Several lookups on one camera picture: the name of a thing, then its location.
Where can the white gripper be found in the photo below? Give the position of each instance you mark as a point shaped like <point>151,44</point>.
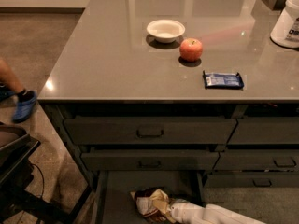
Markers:
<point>184,212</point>

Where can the brown chip bag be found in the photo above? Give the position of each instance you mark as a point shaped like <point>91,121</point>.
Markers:
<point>143,204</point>

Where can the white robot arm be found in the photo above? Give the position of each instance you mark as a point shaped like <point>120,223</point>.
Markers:
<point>214,214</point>

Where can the open bottom left drawer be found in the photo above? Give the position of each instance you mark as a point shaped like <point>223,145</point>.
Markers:
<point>113,201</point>

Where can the middle right drawer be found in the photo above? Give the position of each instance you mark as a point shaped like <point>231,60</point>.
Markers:
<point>258,160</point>

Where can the top left drawer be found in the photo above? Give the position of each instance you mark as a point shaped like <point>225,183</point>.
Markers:
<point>149,130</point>

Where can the top right drawer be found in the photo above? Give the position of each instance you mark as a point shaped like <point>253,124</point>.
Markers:
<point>266,130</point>

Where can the blue snack bar wrapper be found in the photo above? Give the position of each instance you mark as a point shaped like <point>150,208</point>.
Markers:
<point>223,81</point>

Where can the red apple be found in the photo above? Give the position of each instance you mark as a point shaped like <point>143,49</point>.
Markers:
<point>191,49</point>

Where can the blue clog shoe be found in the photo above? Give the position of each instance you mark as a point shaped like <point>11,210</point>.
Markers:
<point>25,105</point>

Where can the white bowl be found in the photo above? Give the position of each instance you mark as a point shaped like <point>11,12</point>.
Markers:
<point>165,31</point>

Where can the person leg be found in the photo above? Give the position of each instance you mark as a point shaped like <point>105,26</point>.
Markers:
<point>9,82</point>

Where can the white plastic canister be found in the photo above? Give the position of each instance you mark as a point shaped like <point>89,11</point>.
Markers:
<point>286,31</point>

